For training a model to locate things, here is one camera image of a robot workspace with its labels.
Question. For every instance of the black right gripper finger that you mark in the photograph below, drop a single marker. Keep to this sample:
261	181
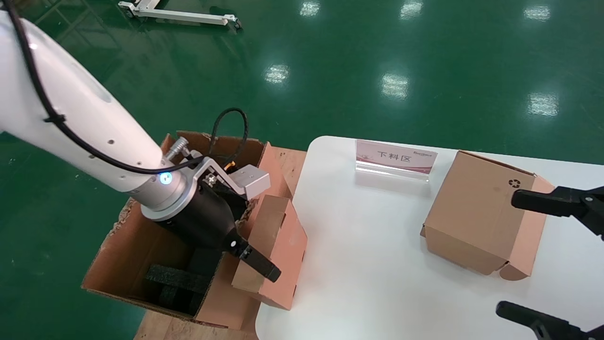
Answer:
519	314
542	202

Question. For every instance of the pink acrylic sign stand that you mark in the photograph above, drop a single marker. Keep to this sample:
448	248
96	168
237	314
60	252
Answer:
396	156

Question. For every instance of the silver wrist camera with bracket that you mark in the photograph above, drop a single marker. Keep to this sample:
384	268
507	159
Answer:
252	182

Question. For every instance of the wooden pallet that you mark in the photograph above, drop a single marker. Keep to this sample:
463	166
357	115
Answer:
160	330

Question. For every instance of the cardboard box with recycle mark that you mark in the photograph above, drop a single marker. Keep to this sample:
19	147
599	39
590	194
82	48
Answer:
472	212

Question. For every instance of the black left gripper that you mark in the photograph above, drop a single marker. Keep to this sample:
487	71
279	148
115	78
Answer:
207	226

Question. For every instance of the black foam block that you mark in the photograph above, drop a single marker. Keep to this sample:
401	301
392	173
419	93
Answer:
174	281

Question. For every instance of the plain cardboard box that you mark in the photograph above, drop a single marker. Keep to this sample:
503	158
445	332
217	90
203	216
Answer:
283	226

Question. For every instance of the white wheeled stand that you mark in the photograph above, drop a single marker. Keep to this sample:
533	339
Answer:
188	16

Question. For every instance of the big open cardboard box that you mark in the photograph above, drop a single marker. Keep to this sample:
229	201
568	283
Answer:
127	255

